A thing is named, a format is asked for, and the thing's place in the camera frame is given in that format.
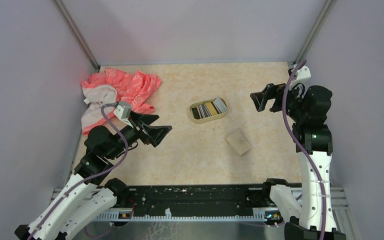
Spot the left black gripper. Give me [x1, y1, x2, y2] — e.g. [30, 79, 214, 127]
[106, 110, 172, 160]

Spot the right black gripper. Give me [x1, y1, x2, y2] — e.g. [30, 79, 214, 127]
[250, 78, 307, 122]

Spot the cream card holder tray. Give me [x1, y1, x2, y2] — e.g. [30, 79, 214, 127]
[189, 96, 228, 124]

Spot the beige card sleeve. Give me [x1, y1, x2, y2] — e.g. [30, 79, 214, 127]
[225, 129, 253, 156]

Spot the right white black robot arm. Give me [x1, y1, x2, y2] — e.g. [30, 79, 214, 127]
[250, 83, 347, 240]

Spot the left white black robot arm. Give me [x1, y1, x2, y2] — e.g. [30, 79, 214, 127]
[14, 112, 172, 240]

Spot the pink white crumpled cloth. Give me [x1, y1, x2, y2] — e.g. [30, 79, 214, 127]
[81, 67, 162, 135]

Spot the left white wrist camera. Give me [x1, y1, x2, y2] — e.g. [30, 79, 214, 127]
[113, 101, 132, 122]

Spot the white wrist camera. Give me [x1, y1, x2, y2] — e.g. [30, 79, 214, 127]
[289, 65, 311, 90]
[113, 101, 132, 122]

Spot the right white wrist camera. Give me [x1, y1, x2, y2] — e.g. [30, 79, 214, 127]
[289, 65, 311, 90]

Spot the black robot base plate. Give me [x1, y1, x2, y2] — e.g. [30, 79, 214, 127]
[115, 182, 275, 217]

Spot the aluminium front frame rail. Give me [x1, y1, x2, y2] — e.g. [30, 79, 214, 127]
[39, 187, 349, 240]

